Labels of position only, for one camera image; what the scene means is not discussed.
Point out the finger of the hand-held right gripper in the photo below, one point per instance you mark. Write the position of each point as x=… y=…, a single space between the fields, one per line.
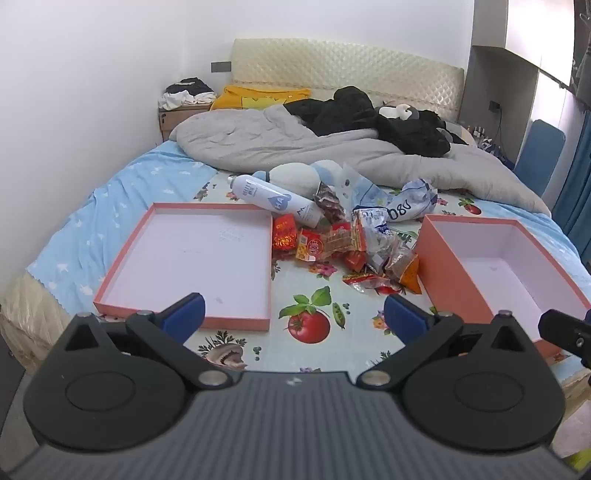
x=565 y=333

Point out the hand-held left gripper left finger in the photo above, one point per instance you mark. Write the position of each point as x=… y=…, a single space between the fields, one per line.
x=187 y=314

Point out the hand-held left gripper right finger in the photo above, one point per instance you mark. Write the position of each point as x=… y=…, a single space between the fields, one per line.
x=406 y=316

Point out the deep pink box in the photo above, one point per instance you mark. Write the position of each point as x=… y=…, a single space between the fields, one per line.
x=498 y=263

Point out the pile of snack packets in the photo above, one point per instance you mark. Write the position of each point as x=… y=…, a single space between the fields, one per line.
x=323 y=242

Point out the dark snack packet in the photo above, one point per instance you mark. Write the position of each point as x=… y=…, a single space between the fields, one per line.
x=330 y=205

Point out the shallow pink box lid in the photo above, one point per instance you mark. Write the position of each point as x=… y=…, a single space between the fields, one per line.
x=184 y=258

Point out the crumpled white blue plastic bag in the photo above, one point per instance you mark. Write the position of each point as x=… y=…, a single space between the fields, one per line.
x=411 y=203

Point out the clear light blue plastic bag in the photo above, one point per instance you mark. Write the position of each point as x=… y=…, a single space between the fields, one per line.
x=355 y=184

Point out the white spray bottle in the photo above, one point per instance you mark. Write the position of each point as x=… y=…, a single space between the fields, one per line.
x=263 y=194

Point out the cream bed base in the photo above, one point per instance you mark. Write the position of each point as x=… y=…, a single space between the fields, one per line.
x=23 y=318

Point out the white and blue plush toy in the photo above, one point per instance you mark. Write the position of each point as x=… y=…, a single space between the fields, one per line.
x=295 y=177

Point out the black garment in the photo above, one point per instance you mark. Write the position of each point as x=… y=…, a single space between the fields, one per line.
x=415 y=136

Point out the blue chair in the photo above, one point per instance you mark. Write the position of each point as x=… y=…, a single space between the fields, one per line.
x=540 y=152

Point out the grey duvet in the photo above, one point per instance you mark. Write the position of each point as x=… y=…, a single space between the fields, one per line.
x=258 y=138

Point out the group of small bottles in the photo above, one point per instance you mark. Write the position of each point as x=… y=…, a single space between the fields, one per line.
x=475 y=130

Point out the black jacket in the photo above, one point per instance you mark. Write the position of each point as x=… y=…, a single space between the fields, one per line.
x=341 y=110

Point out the pile of folded clothes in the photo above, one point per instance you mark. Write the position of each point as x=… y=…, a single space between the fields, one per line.
x=184 y=94

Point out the yellow pillow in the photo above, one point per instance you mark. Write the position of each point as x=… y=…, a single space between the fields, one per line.
x=240 y=98

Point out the cream quilted headboard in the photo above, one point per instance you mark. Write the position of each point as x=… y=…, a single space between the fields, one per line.
x=346 y=64

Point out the dark hanging clothes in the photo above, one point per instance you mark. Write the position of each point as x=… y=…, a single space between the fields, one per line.
x=582 y=55

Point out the black wall socket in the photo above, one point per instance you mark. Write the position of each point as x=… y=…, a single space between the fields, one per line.
x=495 y=106

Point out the grey wall switch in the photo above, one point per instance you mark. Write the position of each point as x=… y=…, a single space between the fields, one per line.
x=220 y=67

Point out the white wall cabinet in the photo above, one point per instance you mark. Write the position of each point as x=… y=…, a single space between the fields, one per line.
x=531 y=27

